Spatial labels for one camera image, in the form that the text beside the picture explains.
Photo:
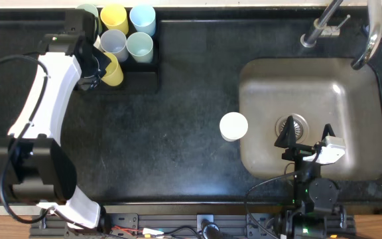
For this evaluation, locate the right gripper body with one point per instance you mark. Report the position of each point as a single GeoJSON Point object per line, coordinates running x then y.
{"type": "Point", "coordinates": [297, 152]}

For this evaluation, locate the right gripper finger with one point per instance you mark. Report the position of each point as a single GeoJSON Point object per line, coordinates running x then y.
{"type": "Point", "coordinates": [328, 131]}
{"type": "Point", "coordinates": [287, 134]}

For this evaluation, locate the yellow cup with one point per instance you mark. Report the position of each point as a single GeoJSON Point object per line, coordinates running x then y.
{"type": "Point", "coordinates": [115, 74]}
{"type": "Point", "coordinates": [113, 16]}

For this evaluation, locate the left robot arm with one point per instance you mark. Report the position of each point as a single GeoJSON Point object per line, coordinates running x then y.
{"type": "Point", "coordinates": [58, 79]}

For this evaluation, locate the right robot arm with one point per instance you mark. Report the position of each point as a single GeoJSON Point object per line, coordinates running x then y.
{"type": "Point", "coordinates": [322, 194]}

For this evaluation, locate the steel sink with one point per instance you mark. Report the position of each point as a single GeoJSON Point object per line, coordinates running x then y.
{"type": "Point", "coordinates": [343, 99]}

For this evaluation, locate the steel tap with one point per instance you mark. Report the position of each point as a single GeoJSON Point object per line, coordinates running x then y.
{"type": "Point", "coordinates": [375, 33]}

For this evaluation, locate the black tray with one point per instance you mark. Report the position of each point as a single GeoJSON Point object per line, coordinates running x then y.
{"type": "Point", "coordinates": [144, 79]}

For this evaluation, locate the green cup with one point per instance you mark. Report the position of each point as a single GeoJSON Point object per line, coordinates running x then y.
{"type": "Point", "coordinates": [139, 46]}
{"type": "Point", "coordinates": [89, 9]}

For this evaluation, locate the blue cup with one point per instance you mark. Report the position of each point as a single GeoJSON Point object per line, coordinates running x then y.
{"type": "Point", "coordinates": [143, 18]}

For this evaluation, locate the grey cup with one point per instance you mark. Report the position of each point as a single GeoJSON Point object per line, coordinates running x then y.
{"type": "Point", "coordinates": [113, 41]}

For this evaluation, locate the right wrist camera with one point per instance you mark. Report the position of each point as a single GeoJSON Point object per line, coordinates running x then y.
{"type": "Point", "coordinates": [327, 150]}

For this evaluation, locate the mounting rail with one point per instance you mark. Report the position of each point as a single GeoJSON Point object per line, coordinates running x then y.
{"type": "Point", "coordinates": [171, 223]}

